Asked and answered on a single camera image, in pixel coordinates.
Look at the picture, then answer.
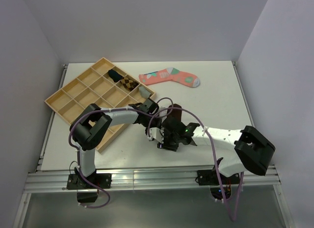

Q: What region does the aluminium frame rail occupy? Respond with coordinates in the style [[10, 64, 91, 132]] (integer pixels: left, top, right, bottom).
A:
[[23, 164, 282, 194]]

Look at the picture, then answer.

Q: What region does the pink patterned sock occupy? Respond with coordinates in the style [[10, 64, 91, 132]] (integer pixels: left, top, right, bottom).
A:
[[138, 67, 201, 88]]

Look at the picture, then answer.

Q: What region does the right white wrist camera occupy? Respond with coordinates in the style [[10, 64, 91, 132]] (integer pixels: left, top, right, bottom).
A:
[[147, 127, 164, 143]]

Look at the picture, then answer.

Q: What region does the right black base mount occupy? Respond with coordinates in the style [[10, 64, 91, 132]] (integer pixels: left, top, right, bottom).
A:
[[195, 168, 240, 200]]

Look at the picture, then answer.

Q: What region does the brown argyle rolled sock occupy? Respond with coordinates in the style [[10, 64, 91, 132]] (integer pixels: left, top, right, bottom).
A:
[[120, 77, 139, 91]]

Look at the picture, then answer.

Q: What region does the dark blue rolled sock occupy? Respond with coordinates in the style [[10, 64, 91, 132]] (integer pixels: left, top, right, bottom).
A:
[[108, 69, 123, 83]]

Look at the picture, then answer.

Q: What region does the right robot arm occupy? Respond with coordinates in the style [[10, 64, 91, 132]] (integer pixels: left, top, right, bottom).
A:
[[161, 116, 275, 184]]

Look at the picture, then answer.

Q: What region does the grey sock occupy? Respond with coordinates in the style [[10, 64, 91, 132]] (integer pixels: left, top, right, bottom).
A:
[[138, 86, 151, 99]]

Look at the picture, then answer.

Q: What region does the brown striped sock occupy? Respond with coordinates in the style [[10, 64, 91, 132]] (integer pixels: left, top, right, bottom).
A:
[[167, 104, 182, 122]]

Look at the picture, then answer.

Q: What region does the wooden compartment tray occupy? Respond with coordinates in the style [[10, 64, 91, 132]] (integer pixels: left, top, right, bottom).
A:
[[45, 57, 157, 154]]

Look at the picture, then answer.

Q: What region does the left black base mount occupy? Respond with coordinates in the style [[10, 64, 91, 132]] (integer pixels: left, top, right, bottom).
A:
[[66, 172, 112, 204]]

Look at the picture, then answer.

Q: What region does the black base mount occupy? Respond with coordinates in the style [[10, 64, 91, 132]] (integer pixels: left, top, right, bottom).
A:
[[66, 172, 112, 204], [195, 168, 240, 200]]

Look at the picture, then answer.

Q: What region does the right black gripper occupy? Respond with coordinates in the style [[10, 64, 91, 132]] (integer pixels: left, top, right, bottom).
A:
[[157, 130, 180, 152]]

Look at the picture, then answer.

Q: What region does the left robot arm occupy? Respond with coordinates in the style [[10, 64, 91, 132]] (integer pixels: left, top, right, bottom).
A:
[[68, 98, 159, 188]]

